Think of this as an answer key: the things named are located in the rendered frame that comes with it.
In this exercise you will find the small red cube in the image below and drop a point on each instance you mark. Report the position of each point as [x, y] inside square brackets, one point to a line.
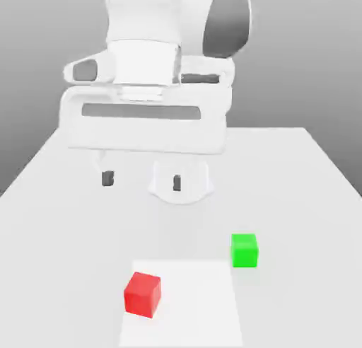
[141, 295]

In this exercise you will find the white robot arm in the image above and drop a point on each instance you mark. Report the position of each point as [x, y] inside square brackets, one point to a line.
[141, 17]

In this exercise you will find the small green cube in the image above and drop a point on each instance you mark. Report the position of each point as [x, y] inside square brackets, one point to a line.
[244, 251]

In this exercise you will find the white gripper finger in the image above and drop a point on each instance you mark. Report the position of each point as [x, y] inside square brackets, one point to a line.
[107, 178]
[177, 182]

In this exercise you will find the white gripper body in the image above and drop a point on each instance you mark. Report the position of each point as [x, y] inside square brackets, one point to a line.
[147, 133]

